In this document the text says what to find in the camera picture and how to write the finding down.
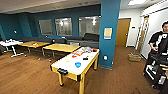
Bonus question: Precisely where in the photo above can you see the small red table item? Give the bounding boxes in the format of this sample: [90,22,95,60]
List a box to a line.
[92,48,99,53]

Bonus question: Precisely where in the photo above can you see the person in black shirt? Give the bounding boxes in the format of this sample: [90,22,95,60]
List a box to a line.
[147,20,168,61]

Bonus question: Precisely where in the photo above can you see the brown wooden frame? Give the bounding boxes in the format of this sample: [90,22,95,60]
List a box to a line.
[136,15,150,54]

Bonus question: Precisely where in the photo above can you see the framed beige wall picture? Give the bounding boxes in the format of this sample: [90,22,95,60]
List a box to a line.
[103,27,113,40]

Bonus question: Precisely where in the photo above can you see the woven floor basket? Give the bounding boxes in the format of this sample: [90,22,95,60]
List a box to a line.
[127,53,143,63]

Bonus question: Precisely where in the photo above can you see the small white round table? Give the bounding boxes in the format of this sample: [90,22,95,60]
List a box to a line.
[0,39,25,58]

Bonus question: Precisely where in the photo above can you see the yellow gaming table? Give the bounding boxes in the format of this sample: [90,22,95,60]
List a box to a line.
[49,46,101,94]

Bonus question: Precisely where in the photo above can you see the white wall outlet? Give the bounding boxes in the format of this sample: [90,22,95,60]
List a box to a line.
[103,55,109,61]

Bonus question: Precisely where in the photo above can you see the rectangular ceiling light panel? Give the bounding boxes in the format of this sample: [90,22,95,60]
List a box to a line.
[127,0,148,6]

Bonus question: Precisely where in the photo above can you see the small black table item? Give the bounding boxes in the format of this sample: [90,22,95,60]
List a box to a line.
[82,56,89,61]

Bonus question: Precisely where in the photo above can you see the dark wall bench sofa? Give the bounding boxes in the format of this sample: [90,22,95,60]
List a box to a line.
[19,32,100,50]

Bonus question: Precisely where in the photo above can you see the grey clear bowl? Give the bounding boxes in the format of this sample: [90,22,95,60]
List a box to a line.
[81,46,94,54]

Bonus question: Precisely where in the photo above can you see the interior glass window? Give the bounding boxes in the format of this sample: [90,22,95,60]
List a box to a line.
[78,15,101,38]
[54,17,73,37]
[38,18,54,36]

